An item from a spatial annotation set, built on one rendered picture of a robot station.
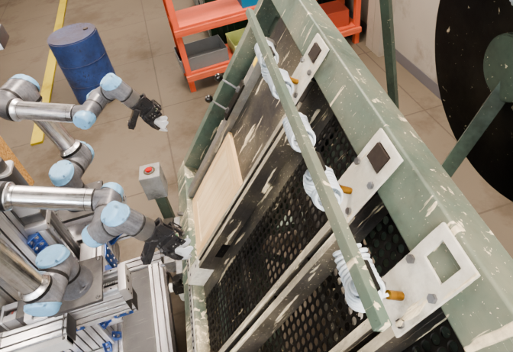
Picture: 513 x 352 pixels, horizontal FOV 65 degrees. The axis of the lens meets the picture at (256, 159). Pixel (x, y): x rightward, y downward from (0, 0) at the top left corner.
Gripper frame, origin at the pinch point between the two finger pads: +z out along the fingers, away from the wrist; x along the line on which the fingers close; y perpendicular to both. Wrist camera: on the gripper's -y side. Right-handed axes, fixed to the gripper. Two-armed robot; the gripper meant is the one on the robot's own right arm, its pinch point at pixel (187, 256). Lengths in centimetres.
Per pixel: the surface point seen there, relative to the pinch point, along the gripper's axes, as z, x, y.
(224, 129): 14, 61, 31
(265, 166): -2.6, 4.5, 41.7
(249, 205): 8.9, 7.2, 26.1
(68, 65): 14, 343, -79
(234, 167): 14.0, 35.1, 26.4
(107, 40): 70, 509, -68
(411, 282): -24, -66, 57
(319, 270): -5, -41, 39
